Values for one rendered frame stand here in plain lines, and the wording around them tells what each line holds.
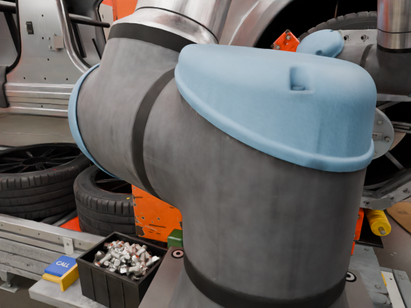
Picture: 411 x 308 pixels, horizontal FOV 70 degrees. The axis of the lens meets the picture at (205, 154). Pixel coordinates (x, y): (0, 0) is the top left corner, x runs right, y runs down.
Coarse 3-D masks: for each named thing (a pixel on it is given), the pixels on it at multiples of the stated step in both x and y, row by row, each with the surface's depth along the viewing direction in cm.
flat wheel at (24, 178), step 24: (48, 144) 193; (72, 144) 193; (0, 168) 162; (24, 168) 157; (48, 168) 168; (72, 168) 153; (0, 192) 138; (24, 192) 140; (48, 192) 146; (72, 192) 155; (24, 216) 144; (48, 216) 149
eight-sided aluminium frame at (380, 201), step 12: (348, 36) 83; (360, 36) 82; (372, 36) 81; (396, 180) 94; (408, 180) 89; (372, 192) 97; (384, 192) 93; (396, 192) 90; (408, 192) 89; (360, 204) 95; (372, 204) 94; (384, 204) 92
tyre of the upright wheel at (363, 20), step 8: (344, 16) 90; (352, 16) 88; (360, 16) 87; (368, 16) 86; (376, 16) 86; (320, 24) 92; (328, 24) 90; (336, 24) 90; (344, 24) 89; (352, 24) 88; (360, 24) 88; (368, 24) 87; (376, 24) 86; (312, 32) 92
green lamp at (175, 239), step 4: (172, 232) 68; (176, 232) 68; (180, 232) 68; (168, 236) 66; (172, 236) 66; (176, 236) 66; (180, 236) 66; (168, 240) 66; (172, 240) 66; (176, 240) 65; (180, 240) 65; (168, 244) 66; (172, 244) 66; (176, 244) 66; (180, 244) 65; (168, 248) 67
